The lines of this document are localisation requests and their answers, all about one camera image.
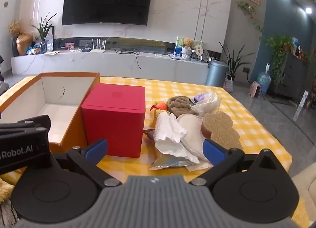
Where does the round white pad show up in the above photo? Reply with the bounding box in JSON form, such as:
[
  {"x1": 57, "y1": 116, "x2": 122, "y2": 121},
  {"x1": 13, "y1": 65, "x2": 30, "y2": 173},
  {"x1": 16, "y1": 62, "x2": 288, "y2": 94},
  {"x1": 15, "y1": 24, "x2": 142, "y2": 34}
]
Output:
[{"x1": 156, "y1": 114, "x2": 211, "y2": 164}]

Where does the bear shaped loofah sponge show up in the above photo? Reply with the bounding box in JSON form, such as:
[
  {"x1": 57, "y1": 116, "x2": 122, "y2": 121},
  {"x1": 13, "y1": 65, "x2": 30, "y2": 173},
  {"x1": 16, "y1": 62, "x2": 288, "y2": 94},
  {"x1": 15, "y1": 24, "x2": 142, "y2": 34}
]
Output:
[{"x1": 201, "y1": 111, "x2": 243, "y2": 150}]

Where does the clear plastic bag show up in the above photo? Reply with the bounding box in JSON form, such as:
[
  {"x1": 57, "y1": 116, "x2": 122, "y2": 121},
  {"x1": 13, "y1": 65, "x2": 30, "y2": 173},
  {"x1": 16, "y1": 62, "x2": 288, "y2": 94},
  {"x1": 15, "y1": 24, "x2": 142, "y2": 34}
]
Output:
[{"x1": 189, "y1": 92, "x2": 221, "y2": 116}]

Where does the silver wet wipes pack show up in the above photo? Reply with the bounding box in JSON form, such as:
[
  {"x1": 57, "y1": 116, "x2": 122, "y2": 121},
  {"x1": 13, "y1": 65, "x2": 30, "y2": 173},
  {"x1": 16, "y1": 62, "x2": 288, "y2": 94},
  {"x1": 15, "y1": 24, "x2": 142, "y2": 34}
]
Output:
[{"x1": 150, "y1": 148, "x2": 213, "y2": 172}]

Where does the brown plush knot toy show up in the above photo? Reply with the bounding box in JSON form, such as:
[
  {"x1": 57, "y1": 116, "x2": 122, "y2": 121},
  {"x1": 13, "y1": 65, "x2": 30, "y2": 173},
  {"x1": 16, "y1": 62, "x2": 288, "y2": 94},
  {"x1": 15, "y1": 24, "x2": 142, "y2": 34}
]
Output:
[{"x1": 166, "y1": 95, "x2": 197, "y2": 117}]

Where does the orange crochet fruit toy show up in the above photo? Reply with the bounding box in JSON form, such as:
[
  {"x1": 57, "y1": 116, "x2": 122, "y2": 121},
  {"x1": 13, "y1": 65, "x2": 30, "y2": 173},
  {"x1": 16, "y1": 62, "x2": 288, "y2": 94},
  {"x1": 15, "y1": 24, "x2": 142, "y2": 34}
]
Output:
[{"x1": 150, "y1": 101, "x2": 168, "y2": 111}]

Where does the yellow checkered tablecloth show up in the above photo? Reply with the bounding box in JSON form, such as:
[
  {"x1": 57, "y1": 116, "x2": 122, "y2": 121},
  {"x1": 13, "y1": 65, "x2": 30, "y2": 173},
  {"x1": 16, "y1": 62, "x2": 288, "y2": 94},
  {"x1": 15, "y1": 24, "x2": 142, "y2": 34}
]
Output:
[{"x1": 0, "y1": 76, "x2": 312, "y2": 228}]

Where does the red cube box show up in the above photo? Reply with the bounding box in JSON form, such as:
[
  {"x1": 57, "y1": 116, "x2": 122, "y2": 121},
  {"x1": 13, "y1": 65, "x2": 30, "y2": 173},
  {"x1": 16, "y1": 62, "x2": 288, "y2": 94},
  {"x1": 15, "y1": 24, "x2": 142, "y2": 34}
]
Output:
[{"x1": 81, "y1": 83, "x2": 146, "y2": 158}]

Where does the orange cardboard storage box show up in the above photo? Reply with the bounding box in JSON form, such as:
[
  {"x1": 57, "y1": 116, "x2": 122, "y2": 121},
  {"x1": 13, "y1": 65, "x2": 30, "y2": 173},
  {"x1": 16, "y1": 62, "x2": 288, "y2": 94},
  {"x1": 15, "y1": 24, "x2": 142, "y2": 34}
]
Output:
[{"x1": 1, "y1": 72, "x2": 100, "y2": 153}]

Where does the woven small basket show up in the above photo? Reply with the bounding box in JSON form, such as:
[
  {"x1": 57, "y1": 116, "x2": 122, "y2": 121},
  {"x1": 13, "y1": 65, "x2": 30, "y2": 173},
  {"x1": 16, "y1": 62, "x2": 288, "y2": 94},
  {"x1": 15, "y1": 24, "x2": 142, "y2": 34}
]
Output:
[{"x1": 223, "y1": 74, "x2": 233, "y2": 93}]

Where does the pink small heater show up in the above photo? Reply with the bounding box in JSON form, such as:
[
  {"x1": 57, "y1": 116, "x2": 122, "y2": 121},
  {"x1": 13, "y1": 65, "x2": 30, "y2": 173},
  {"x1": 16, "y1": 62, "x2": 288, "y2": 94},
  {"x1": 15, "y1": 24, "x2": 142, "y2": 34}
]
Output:
[{"x1": 249, "y1": 81, "x2": 261, "y2": 98}]

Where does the beige sofa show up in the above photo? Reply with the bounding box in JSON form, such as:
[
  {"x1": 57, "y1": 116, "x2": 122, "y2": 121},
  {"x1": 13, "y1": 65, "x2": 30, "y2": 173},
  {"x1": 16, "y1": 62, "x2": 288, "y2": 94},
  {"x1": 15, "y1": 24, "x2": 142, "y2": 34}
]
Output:
[{"x1": 292, "y1": 163, "x2": 316, "y2": 221}]

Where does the grey metal trash can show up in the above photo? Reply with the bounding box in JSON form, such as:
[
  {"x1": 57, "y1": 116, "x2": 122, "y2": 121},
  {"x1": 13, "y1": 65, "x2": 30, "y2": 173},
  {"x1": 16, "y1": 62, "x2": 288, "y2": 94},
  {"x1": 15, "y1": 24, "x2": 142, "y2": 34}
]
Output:
[{"x1": 205, "y1": 60, "x2": 228, "y2": 87}]

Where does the blue water jug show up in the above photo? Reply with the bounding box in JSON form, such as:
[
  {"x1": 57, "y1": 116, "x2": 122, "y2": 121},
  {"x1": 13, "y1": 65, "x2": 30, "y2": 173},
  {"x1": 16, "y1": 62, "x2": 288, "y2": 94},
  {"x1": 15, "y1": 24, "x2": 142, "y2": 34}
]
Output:
[{"x1": 257, "y1": 63, "x2": 272, "y2": 96}]

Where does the potted floor plant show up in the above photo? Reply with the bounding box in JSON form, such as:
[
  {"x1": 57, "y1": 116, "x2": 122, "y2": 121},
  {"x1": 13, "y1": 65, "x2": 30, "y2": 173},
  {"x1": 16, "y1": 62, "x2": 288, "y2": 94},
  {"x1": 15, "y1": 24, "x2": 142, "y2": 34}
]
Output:
[{"x1": 220, "y1": 42, "x2": 254, "y2": 80}]

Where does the white marble tv console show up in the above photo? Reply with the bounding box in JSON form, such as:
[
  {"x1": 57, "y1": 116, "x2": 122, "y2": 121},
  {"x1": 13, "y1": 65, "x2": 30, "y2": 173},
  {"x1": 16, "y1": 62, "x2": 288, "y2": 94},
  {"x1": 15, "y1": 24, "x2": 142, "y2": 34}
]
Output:
[{"x1": 11, "y1": 51, "x2": 209, "y2": 85}]

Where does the dark grey cabinet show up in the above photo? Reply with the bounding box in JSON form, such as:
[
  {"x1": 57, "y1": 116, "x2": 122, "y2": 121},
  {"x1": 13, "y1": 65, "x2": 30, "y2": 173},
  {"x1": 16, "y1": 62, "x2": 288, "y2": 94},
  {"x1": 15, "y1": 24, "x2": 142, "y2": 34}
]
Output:
[{"x1": 273, "y1": 53, "x2": 308, "y2": 102}]

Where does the gold round vase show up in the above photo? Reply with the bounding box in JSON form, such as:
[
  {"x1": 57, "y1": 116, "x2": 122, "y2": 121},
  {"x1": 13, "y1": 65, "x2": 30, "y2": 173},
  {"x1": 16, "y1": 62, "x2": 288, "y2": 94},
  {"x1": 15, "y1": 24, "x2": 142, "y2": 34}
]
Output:
[{"x1": 16, "y1": 33, "x2": 33, "y2": 55}]

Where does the white wifi router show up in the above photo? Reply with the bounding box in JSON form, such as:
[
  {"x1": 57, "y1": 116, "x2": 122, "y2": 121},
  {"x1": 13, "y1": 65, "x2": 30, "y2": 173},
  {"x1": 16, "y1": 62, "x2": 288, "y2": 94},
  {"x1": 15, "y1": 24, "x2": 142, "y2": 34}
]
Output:
[{"x1": 90, "y1": 39, "x2": 106, "y2": 53}]

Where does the dried flower black vase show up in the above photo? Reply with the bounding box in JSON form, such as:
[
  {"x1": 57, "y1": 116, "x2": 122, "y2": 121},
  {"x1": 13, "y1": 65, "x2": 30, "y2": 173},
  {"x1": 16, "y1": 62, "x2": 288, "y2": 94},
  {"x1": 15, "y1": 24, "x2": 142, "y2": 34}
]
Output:
[{"x1": 8, "y1": 20, "x2": 25, "y2": 57}]

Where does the green plant in glass vase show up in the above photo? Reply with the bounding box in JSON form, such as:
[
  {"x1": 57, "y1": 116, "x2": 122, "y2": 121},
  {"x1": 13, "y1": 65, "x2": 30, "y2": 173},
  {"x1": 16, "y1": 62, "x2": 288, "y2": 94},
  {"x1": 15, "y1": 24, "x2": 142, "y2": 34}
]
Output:
[{"x1": 32, "y1": 13, "x2": 57, "y2": 54}]

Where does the teddy bear figurine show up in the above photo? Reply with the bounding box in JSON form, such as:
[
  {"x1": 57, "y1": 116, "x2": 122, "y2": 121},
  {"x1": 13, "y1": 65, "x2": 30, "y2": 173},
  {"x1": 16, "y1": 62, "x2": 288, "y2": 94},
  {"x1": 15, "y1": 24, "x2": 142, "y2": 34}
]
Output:
[{"x1": 182, "y1": 38, "x2": 193, "y2": 49}]

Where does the trailing green ivy plant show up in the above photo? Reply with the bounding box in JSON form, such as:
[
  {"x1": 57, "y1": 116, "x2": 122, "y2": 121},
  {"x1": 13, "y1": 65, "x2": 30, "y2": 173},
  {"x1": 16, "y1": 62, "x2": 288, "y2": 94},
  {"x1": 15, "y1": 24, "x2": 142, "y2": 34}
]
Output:
[{"x1": 263, "y1": 35, "x2": 293, "y2": 87}]

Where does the wall mounted black television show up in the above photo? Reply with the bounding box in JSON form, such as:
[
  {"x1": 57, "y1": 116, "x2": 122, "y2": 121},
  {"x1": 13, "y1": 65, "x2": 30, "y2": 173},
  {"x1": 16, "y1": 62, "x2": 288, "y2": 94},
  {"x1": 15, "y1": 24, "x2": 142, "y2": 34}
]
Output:
[{"x1": 62, "y1": 0, "x2": 151, "y2": 25}]

